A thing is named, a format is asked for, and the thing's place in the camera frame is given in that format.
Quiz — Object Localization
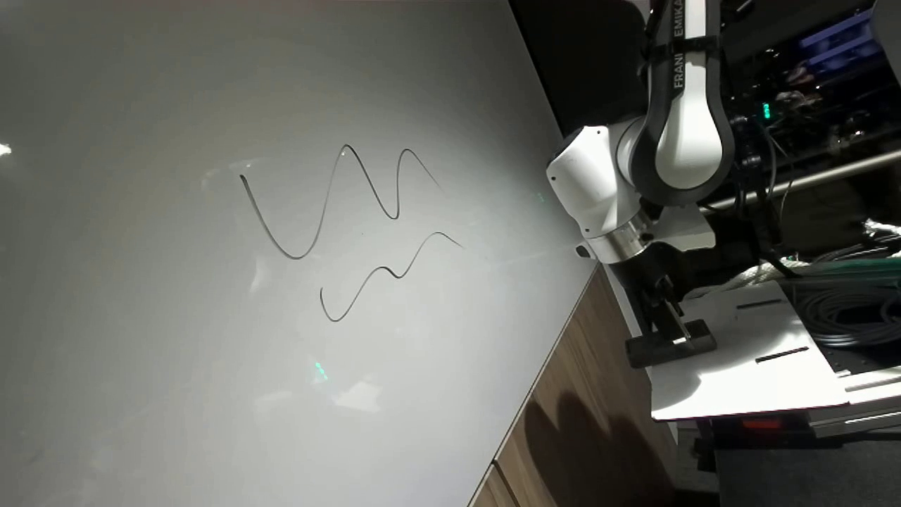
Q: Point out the small white side table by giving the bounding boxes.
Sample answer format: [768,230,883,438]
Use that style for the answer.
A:
[647,283,847,421]

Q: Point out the black whiteboard duster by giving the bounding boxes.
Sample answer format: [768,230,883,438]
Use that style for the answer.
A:
[624,321,714,368]

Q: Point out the coiled grey cables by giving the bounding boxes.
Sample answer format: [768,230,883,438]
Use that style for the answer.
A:
[790,279,901,351]

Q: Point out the black marker on table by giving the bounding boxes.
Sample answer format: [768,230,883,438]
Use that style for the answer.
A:
[755,347,810,362]

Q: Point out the metal horizontal rail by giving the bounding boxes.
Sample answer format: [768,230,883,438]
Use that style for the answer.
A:
[700,148,901,214]

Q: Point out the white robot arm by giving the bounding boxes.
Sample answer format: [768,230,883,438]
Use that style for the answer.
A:
[547,0,735,348]

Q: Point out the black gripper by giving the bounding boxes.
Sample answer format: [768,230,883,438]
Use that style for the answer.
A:
[624,242,695,342]

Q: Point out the dark monitor screen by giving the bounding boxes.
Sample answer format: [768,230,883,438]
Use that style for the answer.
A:
[796,9,882,75]

